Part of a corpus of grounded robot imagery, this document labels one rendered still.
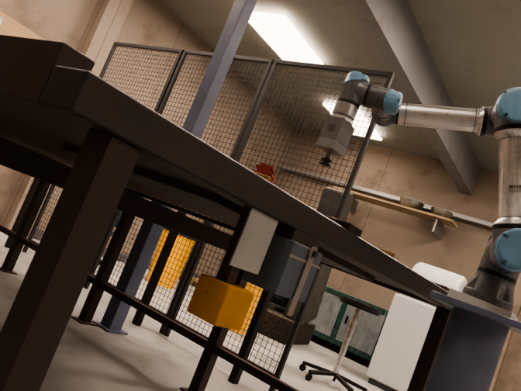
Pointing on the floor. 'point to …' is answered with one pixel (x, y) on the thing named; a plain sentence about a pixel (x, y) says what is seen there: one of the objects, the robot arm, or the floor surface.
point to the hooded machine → (406, 333)
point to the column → (468, 347)
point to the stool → (342, 347)
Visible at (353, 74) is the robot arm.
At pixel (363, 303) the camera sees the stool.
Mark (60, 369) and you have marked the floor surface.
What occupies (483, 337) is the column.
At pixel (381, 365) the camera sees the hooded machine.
